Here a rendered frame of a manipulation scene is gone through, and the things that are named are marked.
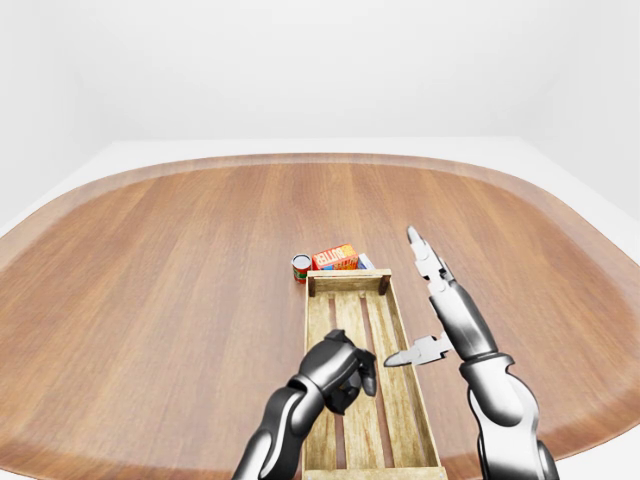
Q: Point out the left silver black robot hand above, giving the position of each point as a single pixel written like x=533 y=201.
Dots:
x=332 y=364

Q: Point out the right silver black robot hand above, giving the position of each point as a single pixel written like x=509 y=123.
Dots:
x=462 y=320

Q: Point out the right silver black robot arm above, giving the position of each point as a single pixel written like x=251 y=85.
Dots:
x=507 y=415

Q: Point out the left silver black robot arm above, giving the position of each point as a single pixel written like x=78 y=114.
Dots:
x=272 y=432

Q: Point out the wooden slat tray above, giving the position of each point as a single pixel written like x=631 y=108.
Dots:
x=362 y=370

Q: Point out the red green soup tin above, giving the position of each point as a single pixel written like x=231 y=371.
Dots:
x=300 y=268

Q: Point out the orange butter box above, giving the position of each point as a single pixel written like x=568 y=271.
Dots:
x=334 y=257

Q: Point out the white blue box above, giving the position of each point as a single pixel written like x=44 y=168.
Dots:
x=366 y=262

